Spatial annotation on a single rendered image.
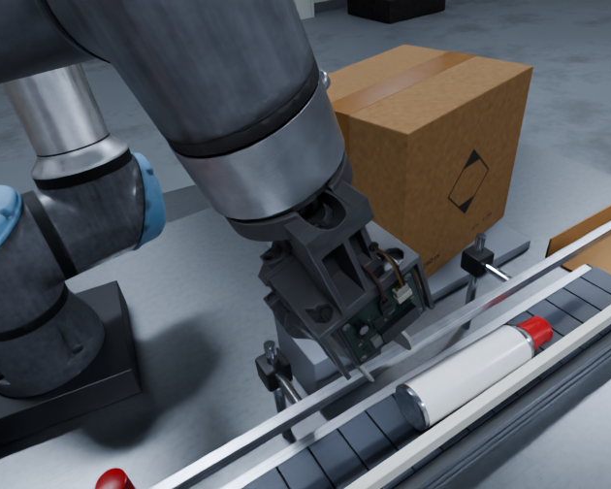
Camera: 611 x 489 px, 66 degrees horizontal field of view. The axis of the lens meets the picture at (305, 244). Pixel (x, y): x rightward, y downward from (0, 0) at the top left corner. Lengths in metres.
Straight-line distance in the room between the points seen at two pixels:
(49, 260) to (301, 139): 0.45
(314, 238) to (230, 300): 0.59
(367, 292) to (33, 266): 0.44
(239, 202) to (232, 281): 0.62
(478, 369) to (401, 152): 0.26
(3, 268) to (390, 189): 0.46
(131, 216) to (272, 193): 0.43
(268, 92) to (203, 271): 0.69
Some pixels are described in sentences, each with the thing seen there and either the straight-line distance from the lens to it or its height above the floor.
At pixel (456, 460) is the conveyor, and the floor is 0.87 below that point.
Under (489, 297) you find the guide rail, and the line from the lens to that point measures 0.59.
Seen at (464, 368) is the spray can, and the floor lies 0.93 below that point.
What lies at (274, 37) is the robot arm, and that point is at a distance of 0.18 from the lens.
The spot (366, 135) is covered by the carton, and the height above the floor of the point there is 1.10.
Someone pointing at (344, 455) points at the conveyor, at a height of 0.88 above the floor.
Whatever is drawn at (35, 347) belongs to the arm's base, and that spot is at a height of 0.94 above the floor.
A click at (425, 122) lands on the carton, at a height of 1.12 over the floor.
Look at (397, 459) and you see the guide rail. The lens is 0.50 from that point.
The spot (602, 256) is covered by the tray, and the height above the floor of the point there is 0.83.
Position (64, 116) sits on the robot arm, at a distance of 0.60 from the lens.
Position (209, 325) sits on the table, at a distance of 0.76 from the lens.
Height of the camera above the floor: 1.36
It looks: 37 degrees down
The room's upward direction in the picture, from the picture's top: 6 degrees counter-clockwise
